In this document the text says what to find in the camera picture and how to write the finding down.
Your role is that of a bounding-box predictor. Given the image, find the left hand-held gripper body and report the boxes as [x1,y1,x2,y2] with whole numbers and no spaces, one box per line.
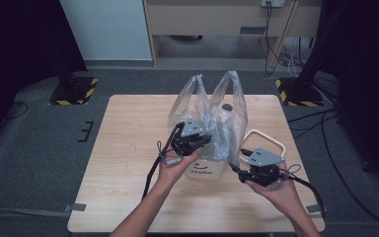
[170,116,208,157]

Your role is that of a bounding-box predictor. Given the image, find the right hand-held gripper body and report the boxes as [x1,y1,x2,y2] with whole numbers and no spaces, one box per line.
[237,146,290,189]

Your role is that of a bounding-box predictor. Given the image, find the clear plastic bag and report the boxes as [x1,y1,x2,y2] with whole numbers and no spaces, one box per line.
[167,70,249,168]

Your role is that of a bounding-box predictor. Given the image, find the cream plastic trash bin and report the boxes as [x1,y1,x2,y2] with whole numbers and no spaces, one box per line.
[184,157,229,181]

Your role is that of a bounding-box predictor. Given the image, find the person's left hand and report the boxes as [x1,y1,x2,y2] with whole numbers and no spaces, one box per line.
[157,147,204,191]

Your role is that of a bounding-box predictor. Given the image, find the black striped stand base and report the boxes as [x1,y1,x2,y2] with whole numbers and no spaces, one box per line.
[274,77,326,108]
[48,75,100,107]

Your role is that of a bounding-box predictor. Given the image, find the grey tape piece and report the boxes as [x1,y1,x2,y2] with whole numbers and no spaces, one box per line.
[305,203,329,214]
[63,202,88,213]

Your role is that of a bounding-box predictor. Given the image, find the light wooden desk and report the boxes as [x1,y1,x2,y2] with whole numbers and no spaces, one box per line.
[142,0,324,69]

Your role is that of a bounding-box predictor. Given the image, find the black stand pole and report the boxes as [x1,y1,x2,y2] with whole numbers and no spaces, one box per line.
[295,0,354,94]

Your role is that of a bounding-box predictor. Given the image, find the black curtain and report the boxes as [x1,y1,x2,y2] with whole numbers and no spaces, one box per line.
[0,0,89,147]
[322,0,379,187]

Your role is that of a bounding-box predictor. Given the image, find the white panel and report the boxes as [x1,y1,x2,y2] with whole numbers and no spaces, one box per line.
[58,0,153,62]

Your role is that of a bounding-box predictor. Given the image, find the white power strip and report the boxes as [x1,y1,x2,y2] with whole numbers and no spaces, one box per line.
[260,0,286,9]

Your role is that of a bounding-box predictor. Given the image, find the grey cable connector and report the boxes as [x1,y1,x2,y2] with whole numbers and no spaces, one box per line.
[163,157,184,166]

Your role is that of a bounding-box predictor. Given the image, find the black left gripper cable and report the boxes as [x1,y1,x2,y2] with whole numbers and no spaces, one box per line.
[140,121,186,200]

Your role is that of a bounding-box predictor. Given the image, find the black floor cable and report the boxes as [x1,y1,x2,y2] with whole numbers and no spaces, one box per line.
[320,111,379,233]
[7,101,30,120]
[286,108,340,140]

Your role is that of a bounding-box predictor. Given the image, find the white cables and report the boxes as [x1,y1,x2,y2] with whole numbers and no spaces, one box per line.
[286,37,306,79]

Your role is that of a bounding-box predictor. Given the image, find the black hanging cable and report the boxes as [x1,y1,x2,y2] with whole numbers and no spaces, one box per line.
[264,1,278,76]

